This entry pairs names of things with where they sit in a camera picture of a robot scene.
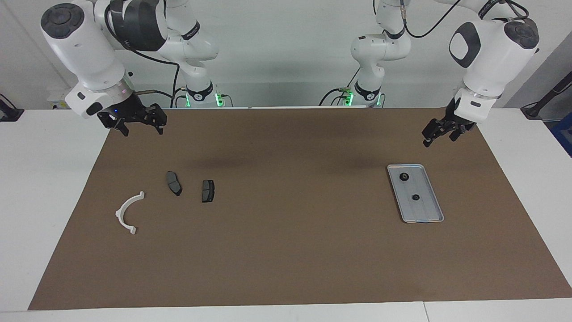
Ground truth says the dark curved brake pad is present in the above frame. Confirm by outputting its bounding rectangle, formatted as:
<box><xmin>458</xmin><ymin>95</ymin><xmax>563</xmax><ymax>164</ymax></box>
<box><xmin>166</xmin><ymin>171</ymin><xmax>183</xmax><ymax>197</ymax></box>

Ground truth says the silver metal tray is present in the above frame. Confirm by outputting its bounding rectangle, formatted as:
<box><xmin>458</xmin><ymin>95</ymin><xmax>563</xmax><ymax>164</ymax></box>
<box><xmin>387</xmin><ymin>164</ymin><xmax>445</xmax><ymax>224</ymax></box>

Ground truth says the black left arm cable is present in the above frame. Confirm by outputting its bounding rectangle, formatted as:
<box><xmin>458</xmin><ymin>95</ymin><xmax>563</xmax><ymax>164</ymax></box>
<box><xmin>400</xmin><ymin>0</ymin><xmax>530</xmax><ymax>39</ymax></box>

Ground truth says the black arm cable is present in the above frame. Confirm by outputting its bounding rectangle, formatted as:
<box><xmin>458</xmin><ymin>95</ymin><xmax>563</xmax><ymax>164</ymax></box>
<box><xmin>105</xmin><ymin>0</ymin><xmax>181</xmax><ymax>108</ymax></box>
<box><xmin>400</xmin><ymin>0</ymin><xmax>530</xmax><ymax>39</ymax></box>

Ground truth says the brown table mat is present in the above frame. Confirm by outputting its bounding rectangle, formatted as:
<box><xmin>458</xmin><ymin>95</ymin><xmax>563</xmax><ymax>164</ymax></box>
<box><xmin>28</xmin><ymin>107</ymin><xmax>572</xmax><ymax>310</ymax></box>

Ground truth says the black table clamp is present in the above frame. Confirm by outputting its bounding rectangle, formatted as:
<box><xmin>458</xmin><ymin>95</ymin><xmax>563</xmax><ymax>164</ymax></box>
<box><xmin>0</xmin><ymin>94</ymin><xmax>24</xmax><ymax>122</ymax></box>

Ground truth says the white curved plastic bracket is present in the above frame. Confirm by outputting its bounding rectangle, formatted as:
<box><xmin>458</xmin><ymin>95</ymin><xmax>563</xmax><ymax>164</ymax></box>
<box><xmin>115</xmin><ymin>191</ymin><xmax>146</xmax><ymax>235</ymax></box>

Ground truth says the blue box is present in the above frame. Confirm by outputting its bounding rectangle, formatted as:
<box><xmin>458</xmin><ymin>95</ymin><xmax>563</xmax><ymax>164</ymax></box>
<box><xmin>551</xmin><ymin>114</ymin><xmax>572</xmax><ymax>157</ymax></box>

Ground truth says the white power strip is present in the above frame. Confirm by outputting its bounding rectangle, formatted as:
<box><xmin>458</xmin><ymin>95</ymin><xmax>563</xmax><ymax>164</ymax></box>
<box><xmin>47</xmin><ymin>87</ymin><xmax>76</xmax><ymax>110</ymax></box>

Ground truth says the black base cable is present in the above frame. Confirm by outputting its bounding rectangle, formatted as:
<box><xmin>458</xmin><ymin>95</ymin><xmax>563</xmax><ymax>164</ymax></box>
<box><xmin>171</xmin><ymin>87</ymin><xmax>189</xmax><ymax>108</ymax></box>
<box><xmin>319</xmin><ymin>67</ymin><xmax>363</xmax><ymax>107</ymax></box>

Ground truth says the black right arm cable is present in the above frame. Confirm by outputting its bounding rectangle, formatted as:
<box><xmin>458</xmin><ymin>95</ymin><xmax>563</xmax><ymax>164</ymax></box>
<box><xmin>105</xmin><ymin>0</ymin><xmax>181</xmax><ymax>108</ymax></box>

